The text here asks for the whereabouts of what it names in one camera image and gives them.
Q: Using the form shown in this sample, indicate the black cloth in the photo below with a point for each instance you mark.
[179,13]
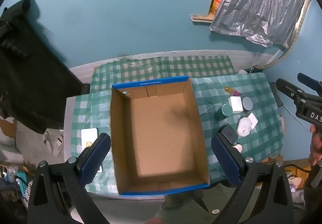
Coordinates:
[32,70]

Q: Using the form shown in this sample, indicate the white slipper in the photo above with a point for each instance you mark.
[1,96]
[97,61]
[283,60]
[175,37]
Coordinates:
[52,142]

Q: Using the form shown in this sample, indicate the cardboard strip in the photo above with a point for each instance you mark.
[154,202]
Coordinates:
[200,18]

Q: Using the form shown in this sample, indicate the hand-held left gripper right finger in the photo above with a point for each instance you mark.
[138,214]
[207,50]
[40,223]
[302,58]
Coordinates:
[226,161]

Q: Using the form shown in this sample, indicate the black charger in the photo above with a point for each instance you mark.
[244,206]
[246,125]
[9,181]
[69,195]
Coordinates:
[230,133]

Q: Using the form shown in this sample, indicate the grey round disc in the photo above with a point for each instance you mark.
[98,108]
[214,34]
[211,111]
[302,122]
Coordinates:
[247,103]

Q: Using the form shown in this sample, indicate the cardboard box blue rim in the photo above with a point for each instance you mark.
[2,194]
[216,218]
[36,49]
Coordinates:
[163,133]

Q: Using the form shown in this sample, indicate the green cylindrical can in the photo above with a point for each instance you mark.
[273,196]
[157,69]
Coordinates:
[222,112]

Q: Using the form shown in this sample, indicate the person's right hand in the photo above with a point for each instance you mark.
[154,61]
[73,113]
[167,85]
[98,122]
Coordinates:
[315,143]

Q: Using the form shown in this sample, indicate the white adapter with silver face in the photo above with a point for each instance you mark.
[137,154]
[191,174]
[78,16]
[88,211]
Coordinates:
[244,127]

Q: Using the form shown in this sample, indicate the yellow purple small packet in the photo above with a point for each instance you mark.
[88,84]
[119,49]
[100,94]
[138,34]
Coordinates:
[232,91]

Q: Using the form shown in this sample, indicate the small white round object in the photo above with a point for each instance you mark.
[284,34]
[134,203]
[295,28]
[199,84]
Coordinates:
[243,72]

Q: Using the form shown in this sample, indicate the white smartphone with gold stickers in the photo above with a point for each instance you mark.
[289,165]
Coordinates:
[88,136]

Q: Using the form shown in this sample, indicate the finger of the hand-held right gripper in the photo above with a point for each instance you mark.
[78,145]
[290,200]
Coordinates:
[309,82]
[289,88]

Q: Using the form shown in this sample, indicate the white cube charger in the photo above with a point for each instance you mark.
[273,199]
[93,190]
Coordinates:
[235,104]

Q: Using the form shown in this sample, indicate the person's green clothing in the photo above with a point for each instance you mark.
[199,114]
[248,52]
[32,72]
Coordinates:
[201,204]

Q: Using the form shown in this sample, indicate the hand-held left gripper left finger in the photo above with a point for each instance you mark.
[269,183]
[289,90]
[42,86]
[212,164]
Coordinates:
[96,156]

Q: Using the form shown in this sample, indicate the silver foil sheet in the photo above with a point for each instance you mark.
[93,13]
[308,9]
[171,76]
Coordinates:
[259,0]

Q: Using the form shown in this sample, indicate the green white checkered tablecloth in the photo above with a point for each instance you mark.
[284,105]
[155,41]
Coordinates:
[151,68]

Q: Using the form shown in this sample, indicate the orange box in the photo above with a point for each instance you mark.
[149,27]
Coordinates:
[217,1]

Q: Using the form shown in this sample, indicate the wooden slatted crate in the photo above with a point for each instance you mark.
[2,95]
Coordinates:
[298,167]

